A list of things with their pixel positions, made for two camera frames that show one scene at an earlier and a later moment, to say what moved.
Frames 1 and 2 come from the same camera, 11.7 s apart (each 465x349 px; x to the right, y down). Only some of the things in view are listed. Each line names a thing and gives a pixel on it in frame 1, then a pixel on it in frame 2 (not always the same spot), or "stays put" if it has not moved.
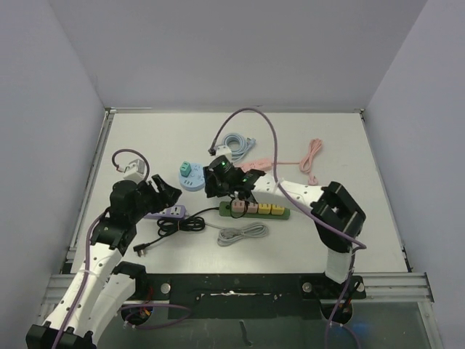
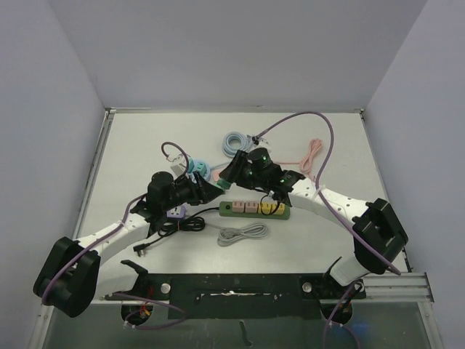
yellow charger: (264, 209) stays put
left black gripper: (166, 195) to (201, 191)
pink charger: (238, 206) stays put
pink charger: (252, 209) stays put
